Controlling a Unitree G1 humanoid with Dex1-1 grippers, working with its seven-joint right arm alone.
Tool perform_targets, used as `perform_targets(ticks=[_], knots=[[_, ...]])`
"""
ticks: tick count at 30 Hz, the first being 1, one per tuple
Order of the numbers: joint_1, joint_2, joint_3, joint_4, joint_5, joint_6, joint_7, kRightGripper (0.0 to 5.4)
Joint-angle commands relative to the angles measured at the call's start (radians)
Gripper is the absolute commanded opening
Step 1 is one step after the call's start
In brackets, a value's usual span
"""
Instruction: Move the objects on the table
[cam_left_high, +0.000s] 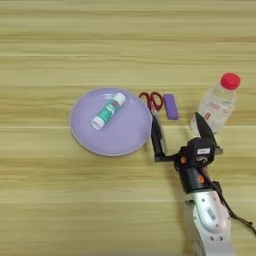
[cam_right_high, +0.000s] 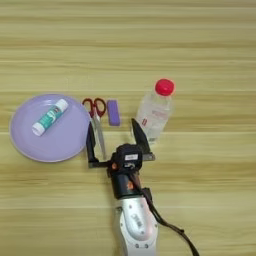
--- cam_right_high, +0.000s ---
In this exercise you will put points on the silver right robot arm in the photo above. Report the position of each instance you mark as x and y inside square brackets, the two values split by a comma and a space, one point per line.
[136, 226]

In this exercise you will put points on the purple eraser block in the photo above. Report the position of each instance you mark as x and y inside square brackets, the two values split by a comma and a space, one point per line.
[113, 113]

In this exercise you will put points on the purple round plate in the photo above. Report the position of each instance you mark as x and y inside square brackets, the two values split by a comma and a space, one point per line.
[65, 141]

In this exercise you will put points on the black box white label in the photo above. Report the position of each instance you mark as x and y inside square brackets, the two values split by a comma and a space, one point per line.
[130, 156]

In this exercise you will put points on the green white glue stick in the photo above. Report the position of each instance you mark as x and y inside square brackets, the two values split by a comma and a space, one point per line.
[50, 117]

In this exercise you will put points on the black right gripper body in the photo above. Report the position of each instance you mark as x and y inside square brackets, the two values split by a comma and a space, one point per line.
[121, 186]

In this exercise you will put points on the clear bottle red cap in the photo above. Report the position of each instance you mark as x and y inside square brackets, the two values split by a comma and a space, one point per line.
[155, 113]

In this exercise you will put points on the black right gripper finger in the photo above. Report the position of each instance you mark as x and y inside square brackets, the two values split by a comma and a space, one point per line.
[91, 143]
[140, 135]

